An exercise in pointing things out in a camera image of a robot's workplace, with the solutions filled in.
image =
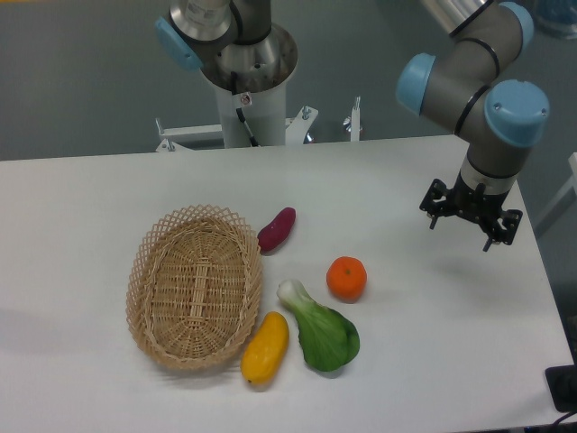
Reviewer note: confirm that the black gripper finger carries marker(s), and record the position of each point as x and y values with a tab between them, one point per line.
501	228
436	202

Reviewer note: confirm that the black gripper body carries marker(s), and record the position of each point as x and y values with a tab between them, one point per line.
473	204

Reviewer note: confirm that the orange fruit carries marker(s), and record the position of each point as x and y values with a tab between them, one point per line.
346	278

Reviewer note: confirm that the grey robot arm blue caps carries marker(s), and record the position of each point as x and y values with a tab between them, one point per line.
248	60

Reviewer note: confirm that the black device at table edge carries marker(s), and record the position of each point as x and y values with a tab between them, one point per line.
561	382

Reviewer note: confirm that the purple sweet potato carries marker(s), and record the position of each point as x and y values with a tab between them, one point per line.
278	230

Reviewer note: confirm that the green bok choy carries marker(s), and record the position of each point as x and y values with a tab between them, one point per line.
327	339

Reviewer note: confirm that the blue object top right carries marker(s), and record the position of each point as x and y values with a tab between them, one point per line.
556	17

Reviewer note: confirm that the yellow mango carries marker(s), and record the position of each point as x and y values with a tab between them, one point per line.
263	356

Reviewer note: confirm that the woven wicker basket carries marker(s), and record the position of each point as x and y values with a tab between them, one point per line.
194	292

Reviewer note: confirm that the white frame at right edge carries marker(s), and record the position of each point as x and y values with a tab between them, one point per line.
561	201

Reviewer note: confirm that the white metal base frame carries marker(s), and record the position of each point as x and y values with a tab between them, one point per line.
297	131

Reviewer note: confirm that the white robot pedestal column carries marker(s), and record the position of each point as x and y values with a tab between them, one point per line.
261	113

